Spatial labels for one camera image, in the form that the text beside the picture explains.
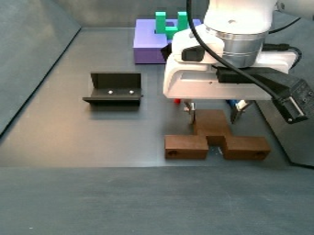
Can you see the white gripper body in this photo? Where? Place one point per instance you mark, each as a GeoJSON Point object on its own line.
{"type": "Point", "coordinates": [193, 80]}

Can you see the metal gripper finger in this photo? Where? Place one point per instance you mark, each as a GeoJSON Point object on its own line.
{"type": "Point", "coordinates": [238, 108]}
{"type": "Point", "coordinates": [190, 109]}

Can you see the brown T-shaped block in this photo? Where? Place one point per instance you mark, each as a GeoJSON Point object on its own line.
{"type": "Point", "coordinates": [213, 133]}

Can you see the black angle fixture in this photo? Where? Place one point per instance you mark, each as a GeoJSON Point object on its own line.
{"type": "Point", "coordinates": [115, 88]}

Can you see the blue peg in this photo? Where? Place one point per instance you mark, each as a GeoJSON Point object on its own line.
{"type": "Point", "coordinates": [233, 102]}

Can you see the red peg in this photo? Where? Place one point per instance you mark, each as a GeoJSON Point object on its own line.
{"type": "Point", "coordinates": [177, 101]}

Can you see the purple base block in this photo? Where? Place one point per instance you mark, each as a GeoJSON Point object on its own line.
{"type": "Point", "coordinates": [148, 43]}

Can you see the green U-shaped block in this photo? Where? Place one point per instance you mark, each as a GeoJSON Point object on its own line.
{"type": "Point", "coordinates": [170, 28]}

